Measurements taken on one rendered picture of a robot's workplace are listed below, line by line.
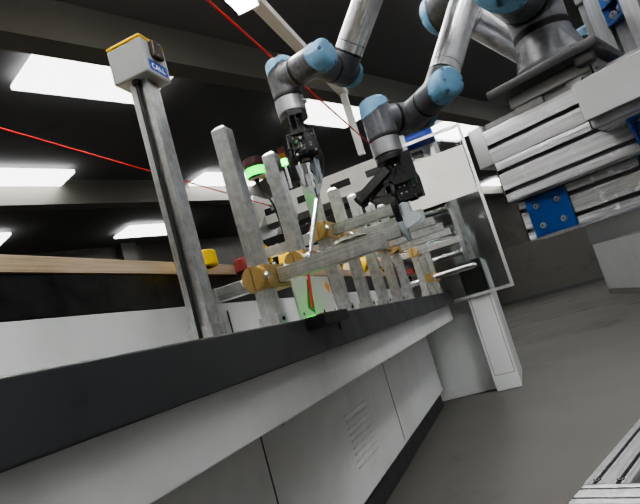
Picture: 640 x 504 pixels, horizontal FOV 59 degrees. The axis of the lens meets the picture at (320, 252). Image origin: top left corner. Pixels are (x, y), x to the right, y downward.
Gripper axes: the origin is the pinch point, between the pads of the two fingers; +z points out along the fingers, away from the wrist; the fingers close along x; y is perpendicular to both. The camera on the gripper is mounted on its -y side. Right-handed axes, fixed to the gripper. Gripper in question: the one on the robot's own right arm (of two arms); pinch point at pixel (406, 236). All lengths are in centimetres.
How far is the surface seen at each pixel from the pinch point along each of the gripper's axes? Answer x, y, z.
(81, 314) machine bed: -59, -46, 2
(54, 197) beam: 396, -451, -230
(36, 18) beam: 149, -213, -235
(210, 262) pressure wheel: -26.8, -38.1, -5.1
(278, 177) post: -5.8, -25.1, -23.8
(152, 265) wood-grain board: -37, -46, -7
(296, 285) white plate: -17.5, -23.9, 4.7
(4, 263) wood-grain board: -73, -46, -6
